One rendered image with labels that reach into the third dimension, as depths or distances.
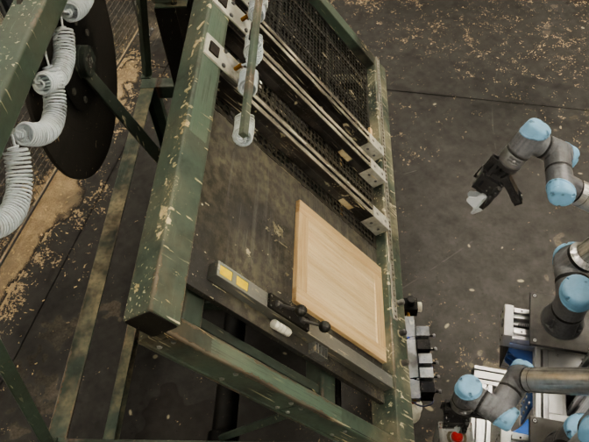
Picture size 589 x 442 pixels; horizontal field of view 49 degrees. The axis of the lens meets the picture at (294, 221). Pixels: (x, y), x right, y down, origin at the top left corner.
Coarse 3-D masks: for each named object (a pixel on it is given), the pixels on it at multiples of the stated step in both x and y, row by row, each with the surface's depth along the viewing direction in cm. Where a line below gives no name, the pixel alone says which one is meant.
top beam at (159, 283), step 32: (192, 32) 220; (224, 32) 225; (192, 64) 206; (192, 96) 195; (192, 128) 189; (160, 160) 185; (192, 160) 184; (160, 192) 176; (192, 192) 178; (160, 224) 167; (192, 224) 173; (160, 256) 159; (160, 288) 155; (128, 320) 154; (160, 320) 153
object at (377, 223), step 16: (208, 32) 215; (208, 48) 211; (224, 48) 218; (224, 64) 214; (240, 64) 218; (256, 64) 217; (224, 80) 220; (224, 96) 226; (240, 96) 226; (256, 96) 232; (256, 112) 231; (272, 112) 237; (256, 128) 237; (272, 128) 237; (288, 128) 243; (288, 144) 243; (304, 144) 249; (304, 160) 250; (320, 160) 256; (320, 176) 257; (336, 176) 262; (336, 192) 265; (352, 192) 270; (352, 208) 273; (368, 208) 274; (368, 224) 280; (384, 224) 281
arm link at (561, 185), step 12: (552, 168) 184; (564, 168) 183; (552, 180) 182; (564, 180) 180; (576, 180) 182; (552, 192) 180; (564, 192) 179; (576, 192) 181; (588, 192) 182; (564, 204) 182; (576, 204) 185; (588, 204) 184
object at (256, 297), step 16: (208, 272) 187; (224, 288) 189; (240, 288) 190; (256, 288) 196; (256, 304) 196; (304, 336) 211; (320, 336) 215; (336, 352) 219; (352, 352) 228; (352, 368) 229; (368, 368) 232; (384, 384) 239
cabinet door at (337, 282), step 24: (312, 216) 244; (312, 240) 238; (336, 240) 252; (312, 264) 232; (336, 264) 246; (360, 264) 262; (312, 288) 226; (336, 288) 239; (360, 288) 255; (312, 312) 220; (336, 312) 233; (360, 312) 248; (360, 336) 240; (384, 336) 255; (384, 360) 248
